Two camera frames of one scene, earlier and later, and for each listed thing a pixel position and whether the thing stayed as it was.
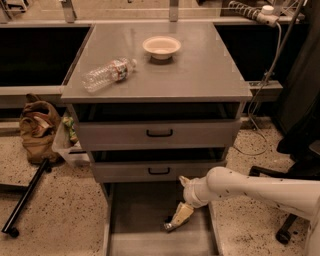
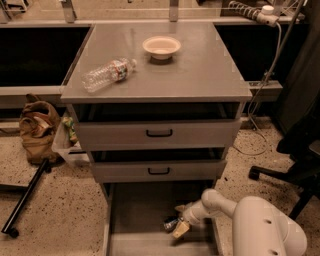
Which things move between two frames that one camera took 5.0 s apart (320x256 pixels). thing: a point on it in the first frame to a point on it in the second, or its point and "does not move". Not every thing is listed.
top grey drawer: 157,126 does not move
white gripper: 189,194 to 190,216
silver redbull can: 168,226 does not move
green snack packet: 69,122 does not move
